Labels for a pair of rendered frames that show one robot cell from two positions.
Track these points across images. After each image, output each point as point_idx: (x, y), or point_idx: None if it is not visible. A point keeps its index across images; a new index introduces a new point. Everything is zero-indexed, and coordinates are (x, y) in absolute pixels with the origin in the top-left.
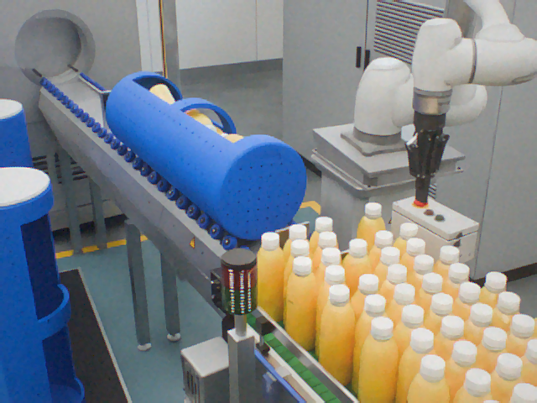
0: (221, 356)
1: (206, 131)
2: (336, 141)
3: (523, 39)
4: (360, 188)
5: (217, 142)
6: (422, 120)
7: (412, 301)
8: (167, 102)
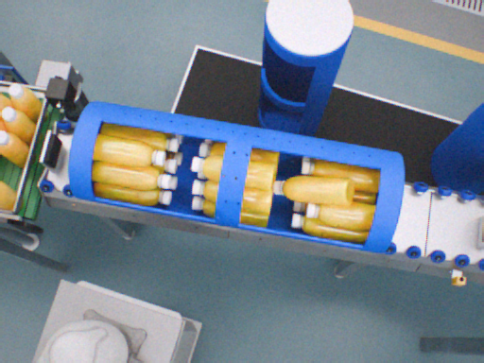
0: (45, 77)
1: (151, 124)
2: (138, 315)
3: None
4: (78, 283)
5: (122, 116)
6: None
7: None
8: (313, 183)
